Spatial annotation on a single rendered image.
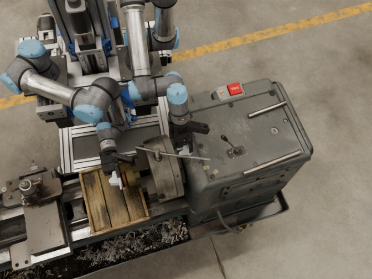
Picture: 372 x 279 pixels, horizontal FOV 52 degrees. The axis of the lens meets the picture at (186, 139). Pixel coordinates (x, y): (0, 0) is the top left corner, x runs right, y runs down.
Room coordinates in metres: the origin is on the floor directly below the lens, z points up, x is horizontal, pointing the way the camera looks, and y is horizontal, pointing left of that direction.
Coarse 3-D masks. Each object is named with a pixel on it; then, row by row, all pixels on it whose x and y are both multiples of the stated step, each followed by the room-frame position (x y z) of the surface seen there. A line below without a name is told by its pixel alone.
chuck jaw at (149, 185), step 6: (138, 180) 0.56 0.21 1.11; (144, 180) 0.56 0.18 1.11; (150, 180) 0.57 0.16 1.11; (138, 186) 0.54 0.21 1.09; (144, 186) 0.54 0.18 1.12; (150, 186) 0.54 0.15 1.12; (150, 192) 0.50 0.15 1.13; (156, 192) 0.51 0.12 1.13; (150, 198) 0.48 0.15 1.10; (162, 198) 0.49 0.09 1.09
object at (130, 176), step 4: (120, 172) 0.60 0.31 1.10; (124, 172) 0.60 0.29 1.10; (128, 172) 0.60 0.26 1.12; (132, 172) 0.60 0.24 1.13; (136, 172) 0.60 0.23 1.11; (124, 176) 0.58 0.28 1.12; (128, 176) 0.58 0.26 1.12; (132, 176) 0.58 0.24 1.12; (136, 176) 0.59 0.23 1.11; (140, 176) 0.59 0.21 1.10; (124, 180) 0.56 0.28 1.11; (128, 180) 0.56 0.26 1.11; (132, 180) 0.56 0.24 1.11; (124, 184) 0.54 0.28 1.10; (128, 184) 0.55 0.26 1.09; (132, 184) 0.55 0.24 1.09; (136, 184) 0.55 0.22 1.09
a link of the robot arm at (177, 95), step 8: (168, 88) 0.76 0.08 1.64; (176, 88) 0.76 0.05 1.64; (184, 88) 0.76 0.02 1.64; (168, 96) 0.73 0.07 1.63; (176, 96) 0.72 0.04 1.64; (184, 96) 0.73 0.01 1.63; (176, 104) 0.70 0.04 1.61; (184, 104) 0.71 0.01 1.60; (176, 112) 0.69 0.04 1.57; (184, 112) 0.70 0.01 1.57
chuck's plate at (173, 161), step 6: (162, 138) 0.75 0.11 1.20; (168, 138) 0.75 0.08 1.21; (168, 144) 0.71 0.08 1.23; (168, 150) 0.68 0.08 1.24; (168, 156) 0.65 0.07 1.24; (174, 162) 0.62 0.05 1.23; (174, 168) 0.60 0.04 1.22; (174, 174) 0.57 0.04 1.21; (180, 174) 0.58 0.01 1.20; (180, 180) 0.55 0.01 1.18; (180, 186) 0.53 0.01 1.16; (180, 192) 0.52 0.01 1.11
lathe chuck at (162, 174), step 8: (160, 136) 0.77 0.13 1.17; (144, 144) 0.71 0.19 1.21; (152, 144) 0.71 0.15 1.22; (160, 144) 0.71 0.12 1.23; (152, 152) 0.66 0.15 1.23; (152, 160) 0.62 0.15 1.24; (160, 160) 0.63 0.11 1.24; (168, 160) 0.63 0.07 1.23; (152, 168) 0.59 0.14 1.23; (160, 168) 0.59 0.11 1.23; (168, 168) 0.59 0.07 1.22; (152, 176) 0.57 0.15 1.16; (160, 176) 0.56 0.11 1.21; (168, 176) 0.56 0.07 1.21; (160, 184) 0.53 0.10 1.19; (168, 184) 0.53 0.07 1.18; (160, 192) 0.50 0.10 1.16; (168, 192) 0.51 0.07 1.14; (176, 192) 0.51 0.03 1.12; (160, 200) 0.48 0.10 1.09
